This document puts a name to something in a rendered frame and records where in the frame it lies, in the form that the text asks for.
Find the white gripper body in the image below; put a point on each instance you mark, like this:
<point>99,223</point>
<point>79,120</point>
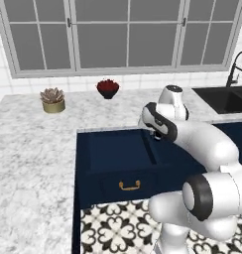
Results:
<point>140,121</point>

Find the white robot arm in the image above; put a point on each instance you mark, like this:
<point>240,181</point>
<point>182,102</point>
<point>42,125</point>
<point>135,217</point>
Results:
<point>205,145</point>

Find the navy blue drawer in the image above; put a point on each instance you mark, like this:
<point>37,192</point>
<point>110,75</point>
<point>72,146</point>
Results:
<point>119,155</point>

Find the red flowers in black pot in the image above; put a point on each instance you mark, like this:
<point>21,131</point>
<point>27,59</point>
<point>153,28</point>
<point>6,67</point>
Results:
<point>107,87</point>

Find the black sink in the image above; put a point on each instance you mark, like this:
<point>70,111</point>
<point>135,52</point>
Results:
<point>225,99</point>

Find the grey framed window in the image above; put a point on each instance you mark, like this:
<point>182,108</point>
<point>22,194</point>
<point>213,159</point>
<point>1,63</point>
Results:
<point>103,43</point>

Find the succulent in yellow pot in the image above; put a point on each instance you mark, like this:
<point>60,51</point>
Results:
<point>53,99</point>

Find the navy blue cabinet run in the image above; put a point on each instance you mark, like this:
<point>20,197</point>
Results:
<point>80,198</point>

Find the black tap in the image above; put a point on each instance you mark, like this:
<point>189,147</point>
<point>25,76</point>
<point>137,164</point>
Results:
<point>232,71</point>

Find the dark window latch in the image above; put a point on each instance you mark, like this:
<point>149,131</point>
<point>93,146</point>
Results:
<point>69,22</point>
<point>183,22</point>

